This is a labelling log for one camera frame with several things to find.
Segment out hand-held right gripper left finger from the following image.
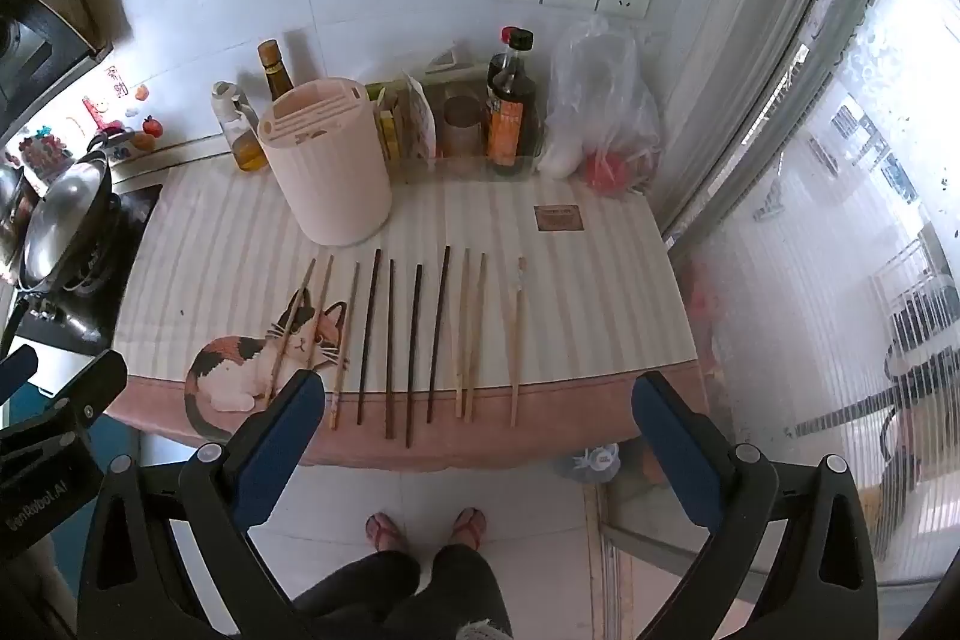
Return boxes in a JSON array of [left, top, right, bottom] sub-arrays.
[[79, 370, 327, 640]]

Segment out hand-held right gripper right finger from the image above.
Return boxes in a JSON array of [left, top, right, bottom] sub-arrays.
[[632, 372, 878, 640]]

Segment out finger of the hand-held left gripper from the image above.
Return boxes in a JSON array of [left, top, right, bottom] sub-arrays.
[[0, 351, 128, 455], [0, 344, 40, 402]]

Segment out light chopstick with pale band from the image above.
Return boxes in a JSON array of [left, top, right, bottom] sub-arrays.
[[504, 257, 527, 429]]

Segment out pale pink utensil holder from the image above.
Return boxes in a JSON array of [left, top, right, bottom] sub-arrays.
[[256, 77, 393, 247]]

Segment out white plastic item under table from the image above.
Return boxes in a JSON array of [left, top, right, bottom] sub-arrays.
[[555, 441, 623, 483]]

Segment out person's left leg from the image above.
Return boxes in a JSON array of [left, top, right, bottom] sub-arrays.
[[296, 509, 421, 640]]

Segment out person's leg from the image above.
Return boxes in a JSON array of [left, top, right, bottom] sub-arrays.
[[296, 509, 421, 640], [431, 506, 515, 640]]

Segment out steel pot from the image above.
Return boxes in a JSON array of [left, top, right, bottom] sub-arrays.
[[0, 156, 27, 266]]

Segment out person's right leg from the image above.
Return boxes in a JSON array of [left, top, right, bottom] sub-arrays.
[[431, 506, 515, 640]]

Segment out sliding glass door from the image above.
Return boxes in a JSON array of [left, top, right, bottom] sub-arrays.
[[660, 0, 960, 588]]

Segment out red item in bag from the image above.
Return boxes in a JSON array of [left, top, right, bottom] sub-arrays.
[[585, 149, 638, 191]]

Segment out white cap oil bottle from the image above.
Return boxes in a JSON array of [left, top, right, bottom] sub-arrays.
[[211, 80, 269, 172]]

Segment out white pouch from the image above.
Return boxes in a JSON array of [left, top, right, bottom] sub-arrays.
[[538, 134, 593, 176]]

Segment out range hood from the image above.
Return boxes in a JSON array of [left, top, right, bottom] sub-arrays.
[[0, 0, 113, 142]]

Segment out gold cap oil bottle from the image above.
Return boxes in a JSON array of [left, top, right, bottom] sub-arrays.
[[257, 38, 295, 105]]

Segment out brown cylindrical cup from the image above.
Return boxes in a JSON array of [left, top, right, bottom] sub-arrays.
[[442, 94, 485, 157]]

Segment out black cap orange label bottle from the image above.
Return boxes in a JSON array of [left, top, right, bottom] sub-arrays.
[[486, 29, 539, 176]]

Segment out clear plastic bag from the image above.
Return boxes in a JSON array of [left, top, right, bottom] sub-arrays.
[[544, 14, 665, 195]]

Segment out white triangular packet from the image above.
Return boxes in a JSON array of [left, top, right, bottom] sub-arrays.
[[424, 44, 481, 79]]

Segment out colourful wall stickers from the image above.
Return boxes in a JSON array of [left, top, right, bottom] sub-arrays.
[[79, 62, 166, 157]]

